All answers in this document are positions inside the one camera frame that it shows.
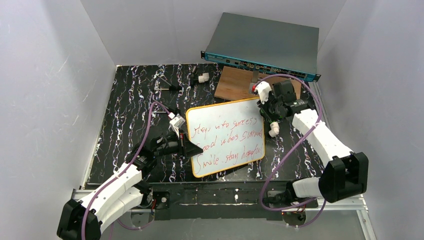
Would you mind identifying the orange framed whiteboard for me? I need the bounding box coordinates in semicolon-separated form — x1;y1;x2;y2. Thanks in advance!
185;97;266;178

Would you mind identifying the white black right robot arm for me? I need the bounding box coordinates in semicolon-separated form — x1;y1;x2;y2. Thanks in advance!
252;80;369;208

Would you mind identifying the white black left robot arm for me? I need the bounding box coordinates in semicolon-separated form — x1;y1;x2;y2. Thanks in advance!
56;131;203;240

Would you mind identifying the white pipe elbow fitting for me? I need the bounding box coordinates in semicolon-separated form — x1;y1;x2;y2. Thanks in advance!
268;121;280;138

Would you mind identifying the brown wooden board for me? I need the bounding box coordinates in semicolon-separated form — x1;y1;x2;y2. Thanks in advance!
214;66;302;101

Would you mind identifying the white black pipe fitting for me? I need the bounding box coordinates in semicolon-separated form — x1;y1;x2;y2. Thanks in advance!
189;72;210;85

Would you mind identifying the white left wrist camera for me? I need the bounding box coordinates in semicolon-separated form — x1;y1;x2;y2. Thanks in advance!
168;112;186;135

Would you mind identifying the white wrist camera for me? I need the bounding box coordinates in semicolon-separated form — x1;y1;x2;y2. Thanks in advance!
252;81;272;105
168;112;186;135

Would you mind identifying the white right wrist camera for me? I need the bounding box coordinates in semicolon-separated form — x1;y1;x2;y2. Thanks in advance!
252;81;272;105

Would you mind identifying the grey metal bracket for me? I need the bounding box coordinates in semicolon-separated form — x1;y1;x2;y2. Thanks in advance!
249;70;262;94

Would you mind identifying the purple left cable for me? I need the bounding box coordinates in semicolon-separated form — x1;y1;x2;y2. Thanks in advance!
81;100;173;240

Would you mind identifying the teal network switch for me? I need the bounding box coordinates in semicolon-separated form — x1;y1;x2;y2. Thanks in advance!
200;12;321;82

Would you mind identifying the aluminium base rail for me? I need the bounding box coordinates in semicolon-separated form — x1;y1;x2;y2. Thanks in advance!
61;187;377;240

